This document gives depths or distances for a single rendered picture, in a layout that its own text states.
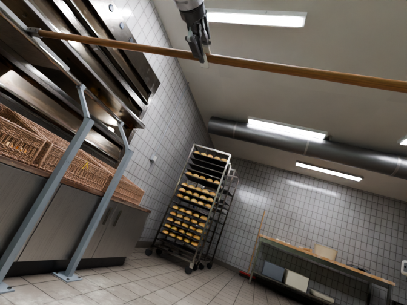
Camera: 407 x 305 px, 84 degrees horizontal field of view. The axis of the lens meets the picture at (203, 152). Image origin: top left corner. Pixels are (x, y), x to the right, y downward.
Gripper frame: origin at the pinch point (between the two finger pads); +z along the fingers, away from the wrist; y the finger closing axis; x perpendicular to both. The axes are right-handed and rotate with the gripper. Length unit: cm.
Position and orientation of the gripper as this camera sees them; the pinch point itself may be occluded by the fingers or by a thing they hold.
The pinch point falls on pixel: (205, 57)
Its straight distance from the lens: 89.8
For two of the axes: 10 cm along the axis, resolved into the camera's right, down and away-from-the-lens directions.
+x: 9.1, 2.5, -3.3
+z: 2.2, 3.9, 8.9
